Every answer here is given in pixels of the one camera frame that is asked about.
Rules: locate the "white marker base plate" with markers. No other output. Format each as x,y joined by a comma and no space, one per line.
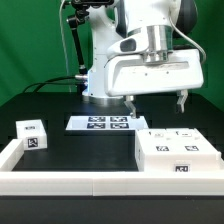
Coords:
76,123

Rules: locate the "white cabinet body box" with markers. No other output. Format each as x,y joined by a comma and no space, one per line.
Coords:
175,163

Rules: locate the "white cabinet door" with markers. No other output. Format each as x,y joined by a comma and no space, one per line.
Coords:
153,142
190,143

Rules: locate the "white cabinet top block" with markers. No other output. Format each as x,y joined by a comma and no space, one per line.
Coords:
33,134

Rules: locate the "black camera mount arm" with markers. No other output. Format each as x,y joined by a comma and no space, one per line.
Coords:
74,21

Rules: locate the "white u-shaped obstacle frame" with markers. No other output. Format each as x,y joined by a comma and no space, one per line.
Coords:
27,183

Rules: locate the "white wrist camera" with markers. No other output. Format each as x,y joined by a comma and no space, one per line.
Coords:
134,44

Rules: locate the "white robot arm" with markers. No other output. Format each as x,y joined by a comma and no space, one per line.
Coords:
159,19

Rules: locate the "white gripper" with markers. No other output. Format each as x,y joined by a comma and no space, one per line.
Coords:
129,75

